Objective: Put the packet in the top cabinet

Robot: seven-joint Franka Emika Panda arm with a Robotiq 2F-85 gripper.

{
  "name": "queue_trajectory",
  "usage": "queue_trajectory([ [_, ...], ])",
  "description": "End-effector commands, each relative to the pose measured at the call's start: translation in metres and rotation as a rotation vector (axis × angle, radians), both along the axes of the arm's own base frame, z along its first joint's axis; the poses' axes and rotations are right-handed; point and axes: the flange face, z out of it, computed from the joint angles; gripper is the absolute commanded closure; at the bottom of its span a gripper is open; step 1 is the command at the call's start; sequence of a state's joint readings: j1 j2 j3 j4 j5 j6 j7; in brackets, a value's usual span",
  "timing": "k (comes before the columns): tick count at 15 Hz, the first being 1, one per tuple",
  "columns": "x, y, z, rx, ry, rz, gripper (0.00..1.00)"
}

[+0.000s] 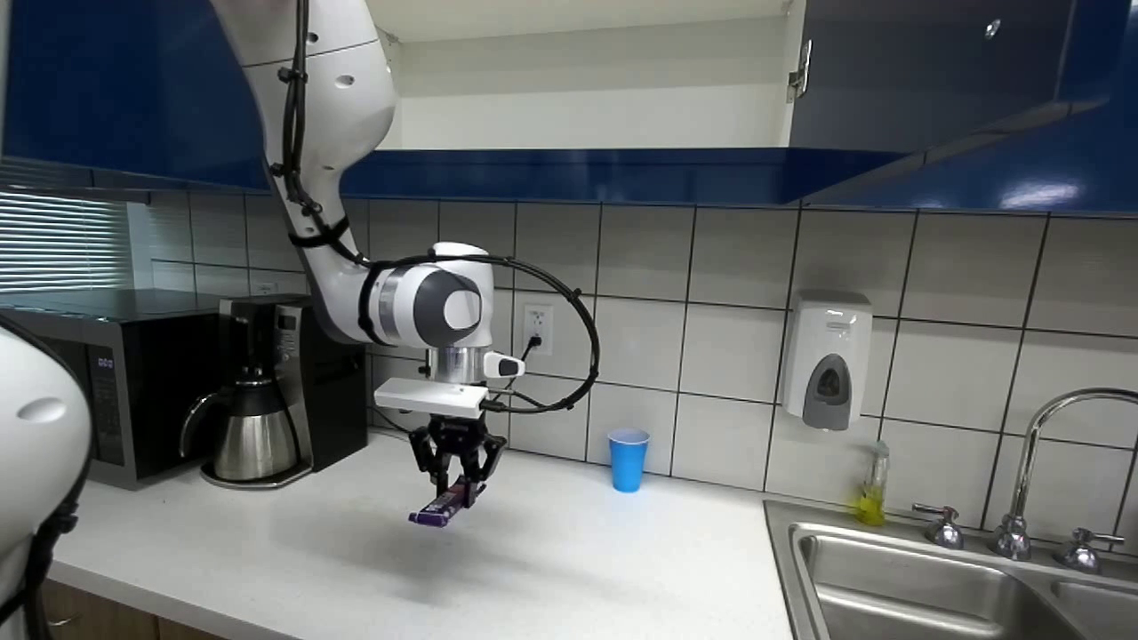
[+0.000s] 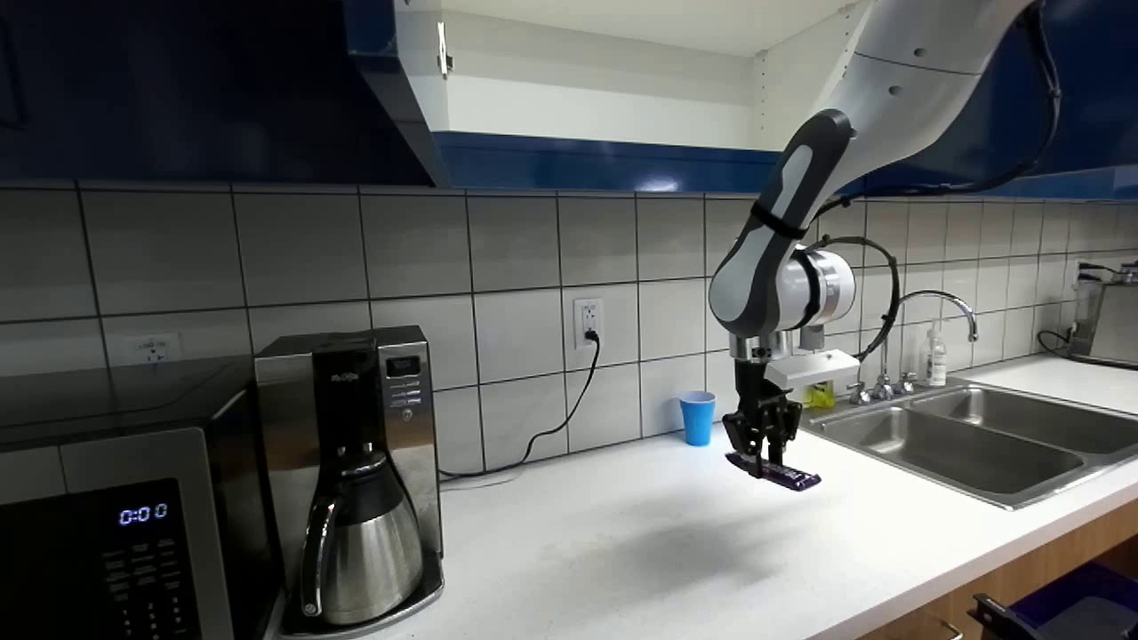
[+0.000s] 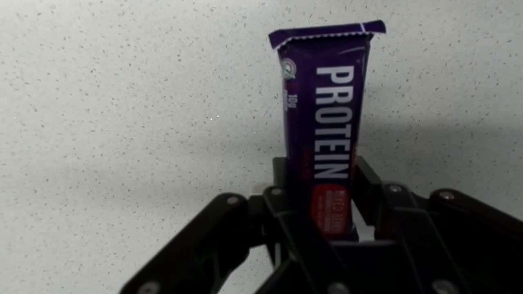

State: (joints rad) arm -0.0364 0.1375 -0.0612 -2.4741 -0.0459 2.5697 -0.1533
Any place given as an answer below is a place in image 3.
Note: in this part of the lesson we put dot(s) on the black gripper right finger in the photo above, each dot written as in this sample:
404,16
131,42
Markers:
451,235

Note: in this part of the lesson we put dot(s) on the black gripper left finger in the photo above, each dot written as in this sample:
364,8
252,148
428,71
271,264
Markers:
217,239

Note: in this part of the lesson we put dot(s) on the purple protein bar packet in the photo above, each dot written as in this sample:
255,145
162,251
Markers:
327,109

